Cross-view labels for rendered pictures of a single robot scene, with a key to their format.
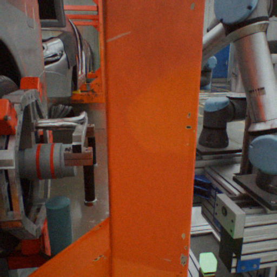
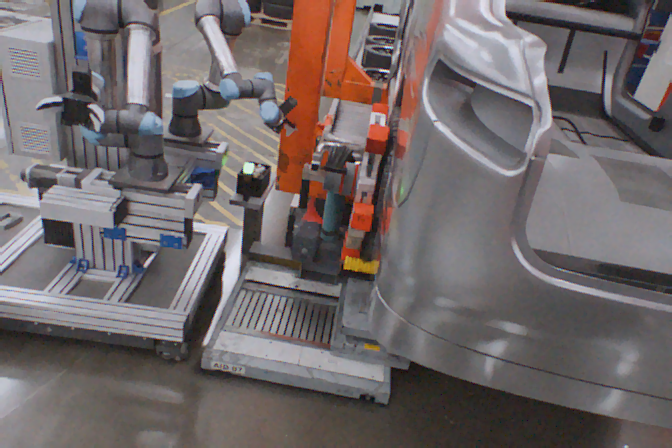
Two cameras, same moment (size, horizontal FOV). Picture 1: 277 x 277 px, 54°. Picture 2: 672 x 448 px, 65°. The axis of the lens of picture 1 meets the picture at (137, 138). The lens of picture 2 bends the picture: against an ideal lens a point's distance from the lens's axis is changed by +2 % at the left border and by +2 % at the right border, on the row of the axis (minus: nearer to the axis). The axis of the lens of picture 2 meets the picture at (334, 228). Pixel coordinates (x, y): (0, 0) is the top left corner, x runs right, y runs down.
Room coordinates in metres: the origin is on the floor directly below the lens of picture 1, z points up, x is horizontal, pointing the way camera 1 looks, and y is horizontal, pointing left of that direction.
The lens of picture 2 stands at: (3.04, 0.64, 1.75)
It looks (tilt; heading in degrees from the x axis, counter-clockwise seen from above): 29 degrees down; 189
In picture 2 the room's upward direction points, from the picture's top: 10 degrees clockwise
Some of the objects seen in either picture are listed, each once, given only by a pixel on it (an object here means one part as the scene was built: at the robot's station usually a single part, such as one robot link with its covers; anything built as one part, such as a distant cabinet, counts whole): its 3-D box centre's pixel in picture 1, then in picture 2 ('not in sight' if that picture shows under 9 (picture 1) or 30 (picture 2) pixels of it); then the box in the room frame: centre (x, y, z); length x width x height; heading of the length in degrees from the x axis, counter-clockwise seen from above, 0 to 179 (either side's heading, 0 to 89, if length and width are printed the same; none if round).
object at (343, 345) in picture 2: not in sight; (372, 320); (0.97, 0.59, 0.13); 0.50 x 0.36 x 0.10; 8
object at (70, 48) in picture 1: (65, 48); not in sight; (3.99, 1.00, 1.36); 0.71 x 0.30 x 0.51; 8
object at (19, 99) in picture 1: (29, 162); (365, 182); (1.00, 0.42, 0.85); 0.54 x 0.07 x 0.54; 8
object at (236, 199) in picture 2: not in sight; (254, 188); (0.50, -0.24, 0.44); 0.43 x 0.17 x 0.03; 8
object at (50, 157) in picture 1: (48, 161); (348, 179); (1.00, 0.35, 0.85); 0.21 x 0.14 x 0.14; 98
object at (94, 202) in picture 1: (89, 183); not in sight; (0.86, 0.17, 0.83); 0.04 x 0.04 x 0.16
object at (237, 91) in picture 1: (240, 67); (104, 72); (1.40, -0.51, 1.19); 0.15 x 0.12 x 0.55; 116
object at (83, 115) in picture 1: (61, 110); (341, 145); (1.11, 0.31, 1.03); 0.19 x 0.18 x 0.11; 98
